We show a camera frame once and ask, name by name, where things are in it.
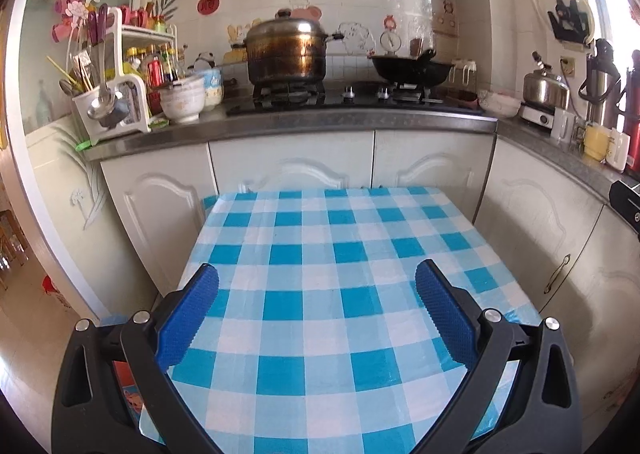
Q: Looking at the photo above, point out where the white cup rack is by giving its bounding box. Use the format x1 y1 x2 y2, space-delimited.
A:
452 58 478 85

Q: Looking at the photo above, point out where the black wok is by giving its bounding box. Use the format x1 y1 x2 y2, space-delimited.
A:
369 48 456 88

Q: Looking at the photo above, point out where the yellow mug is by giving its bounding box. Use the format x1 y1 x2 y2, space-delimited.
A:
584 125 608 161

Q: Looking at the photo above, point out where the steel kettle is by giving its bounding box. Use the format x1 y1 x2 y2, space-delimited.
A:
522 52 571 110

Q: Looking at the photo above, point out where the large steel stockpot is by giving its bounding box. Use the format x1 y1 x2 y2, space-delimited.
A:
243 9 346 85

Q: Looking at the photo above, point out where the wooden chair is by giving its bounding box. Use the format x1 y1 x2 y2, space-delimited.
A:
0 209 31 275

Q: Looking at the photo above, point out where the bundle of kitchen utensils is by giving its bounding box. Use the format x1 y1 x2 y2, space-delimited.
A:
47 4 110 95

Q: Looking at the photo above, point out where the row of sauce bottles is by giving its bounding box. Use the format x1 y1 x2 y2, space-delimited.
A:
125 42 182 85

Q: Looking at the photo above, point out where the small kitchen scale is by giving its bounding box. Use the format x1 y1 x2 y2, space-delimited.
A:
378 27 403 55

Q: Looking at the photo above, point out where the white floral bowl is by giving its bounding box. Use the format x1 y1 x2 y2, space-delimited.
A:
477 89 521 117

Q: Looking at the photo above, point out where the black gas stove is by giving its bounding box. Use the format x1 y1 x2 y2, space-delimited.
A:
225 82 483 116

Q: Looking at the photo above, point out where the red plastic stool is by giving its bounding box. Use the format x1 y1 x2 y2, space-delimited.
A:
42 274 71 310

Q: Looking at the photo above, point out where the steel thermos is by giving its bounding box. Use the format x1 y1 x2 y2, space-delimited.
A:
580 38 618 130

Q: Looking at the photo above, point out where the blue checkered tablecloth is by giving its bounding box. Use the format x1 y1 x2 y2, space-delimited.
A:
137 187 543 454

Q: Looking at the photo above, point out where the white dish rack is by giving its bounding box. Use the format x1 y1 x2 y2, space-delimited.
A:
72 7 151 140

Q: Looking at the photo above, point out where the steel ladle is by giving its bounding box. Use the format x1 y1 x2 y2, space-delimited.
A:
87 89 125 129

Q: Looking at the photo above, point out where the metal cabinet handle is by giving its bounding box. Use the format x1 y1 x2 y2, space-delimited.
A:
544 254 572 296

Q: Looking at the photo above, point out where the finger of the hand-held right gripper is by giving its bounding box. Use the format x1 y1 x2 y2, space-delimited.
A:
609 179 640 235

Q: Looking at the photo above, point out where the white cabinet door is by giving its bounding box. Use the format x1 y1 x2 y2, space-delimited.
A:
475 137 608 327
100 144 221 295
372 131 497 227
207 131 376 195
542 204 640 435

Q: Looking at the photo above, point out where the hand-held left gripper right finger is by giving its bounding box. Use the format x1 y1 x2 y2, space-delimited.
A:
407 259 583 454

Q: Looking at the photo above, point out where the white spice rack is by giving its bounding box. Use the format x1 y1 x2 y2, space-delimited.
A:
120 24 181 85

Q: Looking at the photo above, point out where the white cooker base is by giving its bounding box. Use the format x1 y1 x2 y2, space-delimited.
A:
519 103 557 129

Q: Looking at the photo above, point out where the large ceramic bowl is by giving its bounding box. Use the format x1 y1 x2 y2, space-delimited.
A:
160 76 206 124

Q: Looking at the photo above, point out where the white printed mug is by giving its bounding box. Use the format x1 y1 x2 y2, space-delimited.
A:
606 129 631 170

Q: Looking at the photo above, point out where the red thermos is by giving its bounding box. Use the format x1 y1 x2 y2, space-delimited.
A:
620 49 640 175

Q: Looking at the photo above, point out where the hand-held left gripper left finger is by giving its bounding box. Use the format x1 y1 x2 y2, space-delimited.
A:
52 263 231 454

